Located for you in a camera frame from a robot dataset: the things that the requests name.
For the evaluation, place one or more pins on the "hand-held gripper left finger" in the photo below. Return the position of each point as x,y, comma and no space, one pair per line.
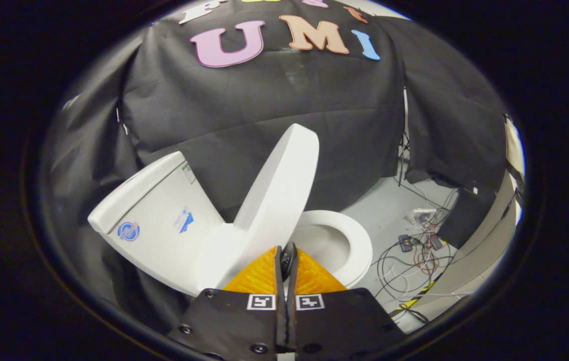
234,321

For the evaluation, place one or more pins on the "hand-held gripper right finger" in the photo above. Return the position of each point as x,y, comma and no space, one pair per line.
339,321

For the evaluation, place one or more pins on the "white toilet lid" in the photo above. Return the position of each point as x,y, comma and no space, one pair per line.
279,195

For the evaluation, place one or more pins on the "white toilet seat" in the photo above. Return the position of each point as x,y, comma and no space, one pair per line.
357,240

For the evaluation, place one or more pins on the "white ceramic toilet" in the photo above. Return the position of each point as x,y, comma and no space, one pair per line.
159,220

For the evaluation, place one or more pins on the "small black adapter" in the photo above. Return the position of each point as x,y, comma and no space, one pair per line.
405,242

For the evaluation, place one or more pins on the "white curved panel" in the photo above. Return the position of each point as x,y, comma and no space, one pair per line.
485,250

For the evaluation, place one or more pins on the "black box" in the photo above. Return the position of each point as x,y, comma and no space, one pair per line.
465,215

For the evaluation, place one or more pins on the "thin metal stand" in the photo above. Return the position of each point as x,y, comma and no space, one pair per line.
404,135

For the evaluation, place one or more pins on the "black backdrop cloth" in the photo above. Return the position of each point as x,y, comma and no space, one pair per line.
274,110

